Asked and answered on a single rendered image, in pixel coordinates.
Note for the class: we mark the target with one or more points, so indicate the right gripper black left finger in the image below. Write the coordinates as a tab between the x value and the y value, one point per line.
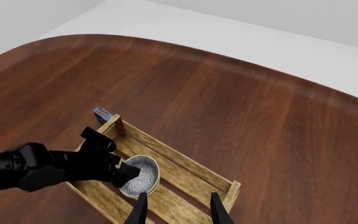
140	210

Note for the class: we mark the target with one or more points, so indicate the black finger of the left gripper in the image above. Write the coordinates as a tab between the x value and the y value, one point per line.
130	173

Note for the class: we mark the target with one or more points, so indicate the blue white patterned bowl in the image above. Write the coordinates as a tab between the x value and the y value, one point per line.
156	186
146	177

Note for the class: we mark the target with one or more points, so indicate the wooden slat tray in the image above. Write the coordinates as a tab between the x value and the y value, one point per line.
185	173

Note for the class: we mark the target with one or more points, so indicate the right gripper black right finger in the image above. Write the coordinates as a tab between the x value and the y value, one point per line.
218	211

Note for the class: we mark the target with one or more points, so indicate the small blue printed box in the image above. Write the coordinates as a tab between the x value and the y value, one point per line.
102	114

